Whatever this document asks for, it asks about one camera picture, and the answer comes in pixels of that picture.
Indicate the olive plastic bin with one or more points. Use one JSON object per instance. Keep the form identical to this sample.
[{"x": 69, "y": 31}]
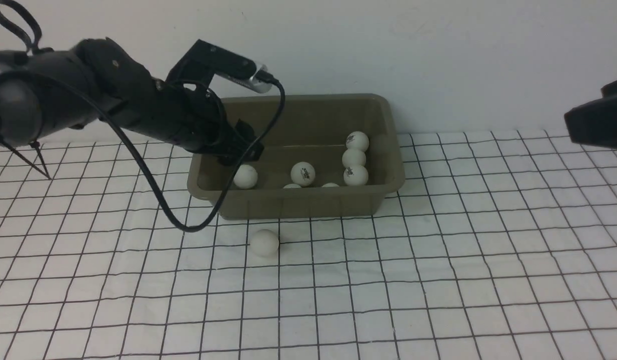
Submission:
[{"x": 314, "y": 129}]

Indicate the white ping-pong ball with logo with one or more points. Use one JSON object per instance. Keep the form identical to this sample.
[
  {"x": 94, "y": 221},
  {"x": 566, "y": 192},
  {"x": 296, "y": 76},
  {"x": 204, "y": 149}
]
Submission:
[
  {"x": 303, "y": 174},
  {"x": 357, "y": 140}
]

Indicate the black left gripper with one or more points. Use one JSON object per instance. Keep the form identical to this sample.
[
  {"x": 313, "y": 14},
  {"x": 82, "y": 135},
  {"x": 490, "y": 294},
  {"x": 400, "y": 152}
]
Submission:
[{"x": 189, "y": 119}]

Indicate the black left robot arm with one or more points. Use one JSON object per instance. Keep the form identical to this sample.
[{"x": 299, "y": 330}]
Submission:
[{"x": 46, "y": 93}]

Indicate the white grid tablecloth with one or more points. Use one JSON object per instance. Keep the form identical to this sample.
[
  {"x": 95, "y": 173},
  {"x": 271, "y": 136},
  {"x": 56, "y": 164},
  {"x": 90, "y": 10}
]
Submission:
[{"x": 500, "y": 245}]

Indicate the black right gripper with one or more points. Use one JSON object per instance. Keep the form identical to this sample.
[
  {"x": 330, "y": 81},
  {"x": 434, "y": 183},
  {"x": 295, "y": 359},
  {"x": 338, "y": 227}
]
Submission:
[{"x": 595, "y": 123}]

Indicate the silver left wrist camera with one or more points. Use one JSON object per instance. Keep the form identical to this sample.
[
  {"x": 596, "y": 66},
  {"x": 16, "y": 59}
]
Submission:
[{"x": 205, "y": 60}]

